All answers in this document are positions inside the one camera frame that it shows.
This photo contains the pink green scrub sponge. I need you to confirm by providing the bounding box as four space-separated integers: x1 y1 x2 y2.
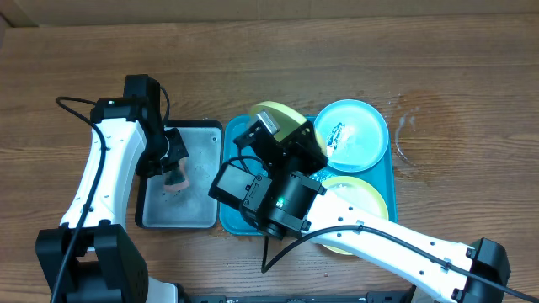
163 166 190 193

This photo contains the yellow plate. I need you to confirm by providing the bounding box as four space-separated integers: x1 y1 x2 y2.
249 101 311 158
319 175 390 256

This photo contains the light blue plate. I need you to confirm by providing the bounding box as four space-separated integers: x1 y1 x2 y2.
314 99 389 173

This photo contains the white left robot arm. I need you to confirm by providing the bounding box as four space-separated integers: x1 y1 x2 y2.
35 96 189 303

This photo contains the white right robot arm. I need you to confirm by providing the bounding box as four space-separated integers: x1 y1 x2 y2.
219 120 510 302

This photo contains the black metal wash tray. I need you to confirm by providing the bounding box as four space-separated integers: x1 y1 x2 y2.
135 120 222 229

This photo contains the teal plastic serving tray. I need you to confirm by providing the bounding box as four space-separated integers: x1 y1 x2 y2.
219 115 398 236

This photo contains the brown cardboard backboard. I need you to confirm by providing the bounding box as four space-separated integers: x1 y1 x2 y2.
1 0 538 27

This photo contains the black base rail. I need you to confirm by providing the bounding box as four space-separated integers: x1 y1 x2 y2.
179 288 414 303

